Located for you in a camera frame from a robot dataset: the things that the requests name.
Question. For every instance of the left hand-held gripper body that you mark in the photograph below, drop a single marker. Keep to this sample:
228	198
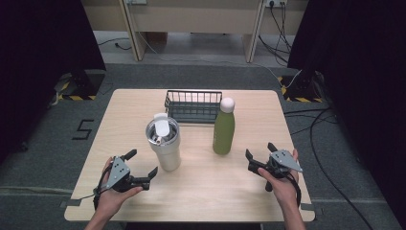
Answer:
118	172

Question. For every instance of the white tumbler with lid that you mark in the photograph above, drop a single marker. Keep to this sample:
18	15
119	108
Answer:
166	150

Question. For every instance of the grey tape piece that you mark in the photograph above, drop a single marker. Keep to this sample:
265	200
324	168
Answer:
72	202
309	207

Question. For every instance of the beige wooden desk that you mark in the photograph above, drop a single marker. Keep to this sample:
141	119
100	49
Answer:
191	19

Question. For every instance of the green bottle with white cap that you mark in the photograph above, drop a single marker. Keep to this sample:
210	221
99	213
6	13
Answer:
223	134

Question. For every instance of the black curtain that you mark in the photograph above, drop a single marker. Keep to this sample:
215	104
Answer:
38	64
367	80

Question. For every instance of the black stand base striped tape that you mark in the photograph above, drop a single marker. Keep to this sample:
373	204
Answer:
84	84
301	89

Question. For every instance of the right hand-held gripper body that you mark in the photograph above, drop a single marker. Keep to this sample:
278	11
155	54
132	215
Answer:
284	159

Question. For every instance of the white wall socket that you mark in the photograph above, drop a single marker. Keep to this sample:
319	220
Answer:
276	2

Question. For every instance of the person's right hand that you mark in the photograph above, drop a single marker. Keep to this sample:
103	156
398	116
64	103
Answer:
285	188

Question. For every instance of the person's left hand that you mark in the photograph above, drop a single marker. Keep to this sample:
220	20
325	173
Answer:
110	198

